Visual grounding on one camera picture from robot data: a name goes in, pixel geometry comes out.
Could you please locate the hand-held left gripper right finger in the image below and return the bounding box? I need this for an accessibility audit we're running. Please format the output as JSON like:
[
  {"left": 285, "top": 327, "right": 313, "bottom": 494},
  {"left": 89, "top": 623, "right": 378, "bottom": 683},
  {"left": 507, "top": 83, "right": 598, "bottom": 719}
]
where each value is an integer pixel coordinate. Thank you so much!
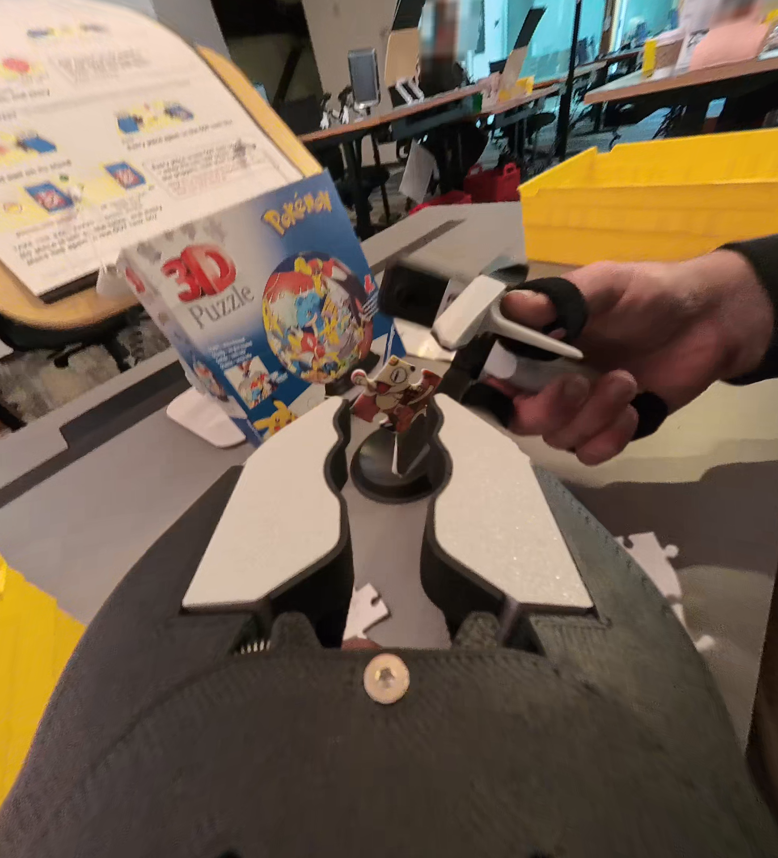
[{"left": 421, "top": 394, "right": 596, "bottom": 641}]

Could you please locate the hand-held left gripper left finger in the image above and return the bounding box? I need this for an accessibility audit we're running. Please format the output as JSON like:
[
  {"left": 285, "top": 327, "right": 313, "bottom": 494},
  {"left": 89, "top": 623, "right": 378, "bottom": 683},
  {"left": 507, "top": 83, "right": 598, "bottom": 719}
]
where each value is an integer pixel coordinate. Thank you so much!
[{"left": 180, "top": 395, "right": 355, "bottom": 648}]

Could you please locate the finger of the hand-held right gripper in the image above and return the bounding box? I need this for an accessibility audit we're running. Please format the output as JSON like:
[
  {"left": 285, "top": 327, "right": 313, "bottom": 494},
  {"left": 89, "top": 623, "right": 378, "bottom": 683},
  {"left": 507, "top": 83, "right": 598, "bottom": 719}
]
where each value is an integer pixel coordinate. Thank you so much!
[{"left": 389, "top": 429, "right": 434, "bottom": 479}]

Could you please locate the black round puzzle ball stand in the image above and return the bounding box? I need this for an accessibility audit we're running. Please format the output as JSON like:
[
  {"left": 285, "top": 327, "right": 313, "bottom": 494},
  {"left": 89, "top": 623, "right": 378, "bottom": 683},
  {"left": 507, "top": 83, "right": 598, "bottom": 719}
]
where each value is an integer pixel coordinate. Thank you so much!
[{"left": 349, "top": 402, "right": 454, "bottom": 504}]

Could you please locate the colourful printed puzzle piece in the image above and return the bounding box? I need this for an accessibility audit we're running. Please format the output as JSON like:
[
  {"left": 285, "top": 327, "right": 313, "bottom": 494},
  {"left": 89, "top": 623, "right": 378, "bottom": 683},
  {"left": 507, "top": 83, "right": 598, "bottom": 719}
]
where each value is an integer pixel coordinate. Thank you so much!
[{"left": 350, "top": 365, "right": 444, "bottom": 431}]

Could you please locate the single white puzzle piece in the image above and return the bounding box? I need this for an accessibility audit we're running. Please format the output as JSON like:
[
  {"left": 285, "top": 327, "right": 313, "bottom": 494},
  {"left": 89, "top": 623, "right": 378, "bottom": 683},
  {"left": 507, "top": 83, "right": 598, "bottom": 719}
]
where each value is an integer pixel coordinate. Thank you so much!
[{"left": 341, "top": 583, "right": 390, "bottom": 649}]

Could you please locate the white joined puzzle pieces section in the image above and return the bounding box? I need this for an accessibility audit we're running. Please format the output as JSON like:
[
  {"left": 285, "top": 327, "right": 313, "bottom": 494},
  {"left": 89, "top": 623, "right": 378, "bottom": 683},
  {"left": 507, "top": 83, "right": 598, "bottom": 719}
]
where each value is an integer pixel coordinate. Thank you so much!
[{"left": 613, "top": 531, "right": 720, "bottom": 655}]

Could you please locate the yellow plastic bin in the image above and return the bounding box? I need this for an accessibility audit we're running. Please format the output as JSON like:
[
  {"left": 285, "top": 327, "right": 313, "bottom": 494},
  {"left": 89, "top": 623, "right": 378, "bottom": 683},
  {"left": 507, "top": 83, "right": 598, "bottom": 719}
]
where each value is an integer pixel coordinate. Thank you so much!
[
  {"left": 518, "top": 124, "right": 778, "bottom": 267},
  {"left": 0, "top": 543, "right": 89, "bottom": 858}
]

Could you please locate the blue puzzle ball box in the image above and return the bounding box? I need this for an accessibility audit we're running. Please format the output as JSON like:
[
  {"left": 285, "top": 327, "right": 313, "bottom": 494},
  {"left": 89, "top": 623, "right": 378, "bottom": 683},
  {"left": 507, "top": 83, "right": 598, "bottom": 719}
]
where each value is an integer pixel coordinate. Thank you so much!
[{"left": 117, "top": 171, "right": 407, "bottom": 447}]

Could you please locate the person's right hand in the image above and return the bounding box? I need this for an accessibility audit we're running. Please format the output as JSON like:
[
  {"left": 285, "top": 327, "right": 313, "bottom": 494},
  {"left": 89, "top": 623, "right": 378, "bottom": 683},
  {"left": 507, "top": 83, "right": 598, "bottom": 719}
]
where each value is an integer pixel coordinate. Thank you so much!
[{"left": 499, "top": 248, "right": 776, "bottom": 467}]

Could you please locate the hanging white paper sheet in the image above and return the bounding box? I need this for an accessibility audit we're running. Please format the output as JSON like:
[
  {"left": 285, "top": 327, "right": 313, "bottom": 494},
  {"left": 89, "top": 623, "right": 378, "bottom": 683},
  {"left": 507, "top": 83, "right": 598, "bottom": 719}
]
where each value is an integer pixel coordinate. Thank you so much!
[{"left": 398, "top": 139, "right": 438, "bottom": 203}]

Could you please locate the long wooden desk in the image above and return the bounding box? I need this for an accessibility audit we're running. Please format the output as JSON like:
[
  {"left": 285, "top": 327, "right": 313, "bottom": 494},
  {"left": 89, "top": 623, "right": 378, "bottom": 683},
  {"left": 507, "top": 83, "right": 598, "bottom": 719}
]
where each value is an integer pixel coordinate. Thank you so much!
[{"left": 298, "top": 63, "right": 606, "bottom": 202}]

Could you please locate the tablet on stand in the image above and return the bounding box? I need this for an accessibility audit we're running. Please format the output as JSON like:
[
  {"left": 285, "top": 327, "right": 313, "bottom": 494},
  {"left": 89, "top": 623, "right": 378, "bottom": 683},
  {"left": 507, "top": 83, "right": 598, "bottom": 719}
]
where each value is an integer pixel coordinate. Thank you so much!
[{"left": 347, "top": 47, "right": 382, "bottom": 112}]

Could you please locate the round-cornered wooden table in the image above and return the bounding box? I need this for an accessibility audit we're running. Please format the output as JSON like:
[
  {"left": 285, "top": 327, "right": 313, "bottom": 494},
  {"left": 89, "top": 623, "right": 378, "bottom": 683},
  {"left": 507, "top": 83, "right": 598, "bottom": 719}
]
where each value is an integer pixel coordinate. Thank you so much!
[{"left": 0, "top": 46, "right": 327, "bottom": 333}]

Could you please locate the large instruction poster board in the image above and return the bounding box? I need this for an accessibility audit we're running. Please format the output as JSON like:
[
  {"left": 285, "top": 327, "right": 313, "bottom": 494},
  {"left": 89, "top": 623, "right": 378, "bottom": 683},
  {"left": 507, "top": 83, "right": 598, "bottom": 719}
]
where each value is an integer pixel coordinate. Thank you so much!
[{"left": 0, "top": 0, "right": 305, "bottom": 300}]

